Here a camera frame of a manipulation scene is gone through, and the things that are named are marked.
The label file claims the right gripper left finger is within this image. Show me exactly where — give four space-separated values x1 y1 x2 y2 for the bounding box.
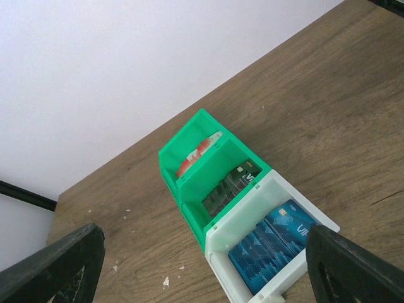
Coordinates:
1 223 105 302

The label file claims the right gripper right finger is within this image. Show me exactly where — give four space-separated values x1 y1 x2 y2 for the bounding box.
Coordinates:
306 224 403 302

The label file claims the blue credit cards stack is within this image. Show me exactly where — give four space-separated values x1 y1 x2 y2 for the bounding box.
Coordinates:
228 199 317 295

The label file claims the dark green credit cards stack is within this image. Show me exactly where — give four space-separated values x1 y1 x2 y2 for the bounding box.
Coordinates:
202 160 261 218

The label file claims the red credit cards stack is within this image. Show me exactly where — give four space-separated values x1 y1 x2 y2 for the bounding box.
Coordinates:
176 131 223 177

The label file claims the white bin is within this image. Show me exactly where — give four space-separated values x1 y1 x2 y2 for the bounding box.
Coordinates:
205 170 340 302

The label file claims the green bin left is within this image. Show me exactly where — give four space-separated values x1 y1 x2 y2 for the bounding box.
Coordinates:
158 109 230 201

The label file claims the black aluminium frame rail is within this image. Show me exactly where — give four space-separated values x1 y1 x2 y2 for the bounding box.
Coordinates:
0 181 57 211

